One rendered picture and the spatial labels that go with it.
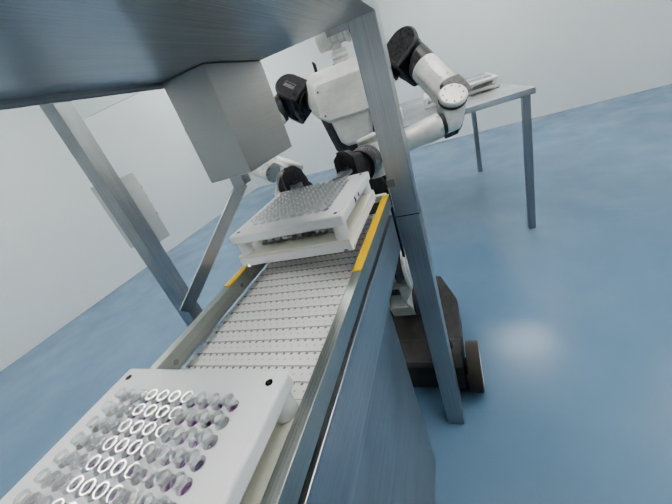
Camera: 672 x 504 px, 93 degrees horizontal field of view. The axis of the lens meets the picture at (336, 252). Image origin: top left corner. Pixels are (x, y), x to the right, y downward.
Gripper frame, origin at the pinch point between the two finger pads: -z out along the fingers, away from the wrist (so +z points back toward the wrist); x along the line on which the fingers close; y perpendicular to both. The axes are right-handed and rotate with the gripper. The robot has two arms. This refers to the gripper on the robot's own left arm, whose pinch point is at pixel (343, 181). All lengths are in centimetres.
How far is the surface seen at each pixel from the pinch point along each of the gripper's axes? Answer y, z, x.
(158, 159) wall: 398, 245, -19
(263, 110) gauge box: 12.1, -3.7, -20.2
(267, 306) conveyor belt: 5.3, -33.2, 11.5
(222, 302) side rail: 13.4, -35.4, 9.0
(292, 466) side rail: -17, -58, 9
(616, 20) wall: -154, 500, 2
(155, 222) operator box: 83, 3, 2
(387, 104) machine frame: -12.1, 7.6, -13.0
